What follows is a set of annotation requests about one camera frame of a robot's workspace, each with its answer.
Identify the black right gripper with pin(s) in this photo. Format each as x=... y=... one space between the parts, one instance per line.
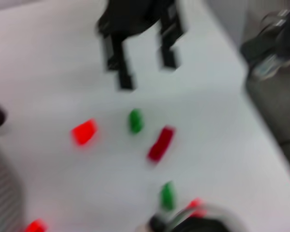
x=135 y=14

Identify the glass teacup with black sleeve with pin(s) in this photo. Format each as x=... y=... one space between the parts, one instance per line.
x=198 y=226

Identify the green car shaped toy brick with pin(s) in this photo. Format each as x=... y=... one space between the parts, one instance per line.
x=135 y=120

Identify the dark red curved toy brick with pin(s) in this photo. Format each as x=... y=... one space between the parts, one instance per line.
x=160 y=145

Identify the red sloped toy brick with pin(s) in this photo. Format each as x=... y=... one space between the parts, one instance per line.
x=84 y=131

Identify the grey robot torso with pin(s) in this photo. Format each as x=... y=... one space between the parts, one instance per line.
x=275 y=108

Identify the small green toy brick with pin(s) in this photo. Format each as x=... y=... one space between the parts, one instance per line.
x=168 y=195

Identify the small red toy brick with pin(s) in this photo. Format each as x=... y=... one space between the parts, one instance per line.
x=35 y=226
x=195 y=205

